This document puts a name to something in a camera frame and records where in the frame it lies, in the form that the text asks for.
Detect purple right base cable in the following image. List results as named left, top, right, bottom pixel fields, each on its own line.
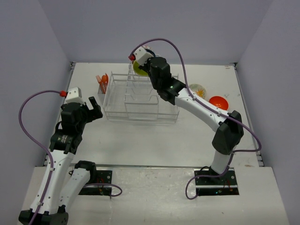
left=185, top=173, right=232, bottom=201

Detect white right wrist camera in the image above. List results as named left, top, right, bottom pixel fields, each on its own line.
left=128, top=46, right=154, bottom=66

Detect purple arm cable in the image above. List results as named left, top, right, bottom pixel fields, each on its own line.
left=18, top=90, right=68, bottom=225
left=128, top=38, right=262, bottom=153

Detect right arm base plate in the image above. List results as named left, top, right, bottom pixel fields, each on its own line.
left=195, top=170, right=239, bottom=196

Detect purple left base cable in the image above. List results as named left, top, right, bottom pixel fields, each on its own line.
left=84, top=183, right=123, bottom=197

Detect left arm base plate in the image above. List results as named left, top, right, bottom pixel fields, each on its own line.
left=79, top=170, right=113, bottom=196

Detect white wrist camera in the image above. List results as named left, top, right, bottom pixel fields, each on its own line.
left=65, top=87, right=84, bottom=105
left=128, top=46, right=154, bottom=66

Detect dark blue patterned bowl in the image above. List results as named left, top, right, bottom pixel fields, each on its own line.
left=143, top=45, right=156, bottom=57

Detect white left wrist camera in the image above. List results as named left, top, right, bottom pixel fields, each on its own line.
left=65, top=87, right=84, bottom=105

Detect white floral bowl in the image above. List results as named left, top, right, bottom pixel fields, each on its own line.
left=189, top=83, right=206, bottom=99

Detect orange plastic spoon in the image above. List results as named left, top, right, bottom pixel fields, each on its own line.
left=101, top=75, right=107, bottom=87

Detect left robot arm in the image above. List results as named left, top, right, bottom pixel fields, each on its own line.
left=18, top=97, right=103, bottom=225

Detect lime green plastic bowl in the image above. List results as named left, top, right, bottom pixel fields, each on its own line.
left=133, top=61, right=148, bottom=76

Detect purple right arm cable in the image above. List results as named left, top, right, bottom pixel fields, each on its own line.
left=128, top=38, right=262, bottom=153

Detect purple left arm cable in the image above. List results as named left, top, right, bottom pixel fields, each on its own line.
left=18, top=90, right=68, bottom=225

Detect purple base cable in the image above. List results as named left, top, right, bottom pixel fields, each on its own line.
left=185, top=173, right=232, bottom=201
left=84, top=183, right=123, bottom=197

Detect orange plastic bowl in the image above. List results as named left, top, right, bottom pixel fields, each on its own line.
left=209, top=96, right=229, bottom=110

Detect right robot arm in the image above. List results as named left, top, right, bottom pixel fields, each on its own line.
left=138, top=57, right=244, bottom=184

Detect white wire dish rack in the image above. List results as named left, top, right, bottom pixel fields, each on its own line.
left=101, top=62, right=179, bottom=124

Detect orange plastic fork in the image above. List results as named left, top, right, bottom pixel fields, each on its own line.
left=96, top=75, right=102, bottom=84

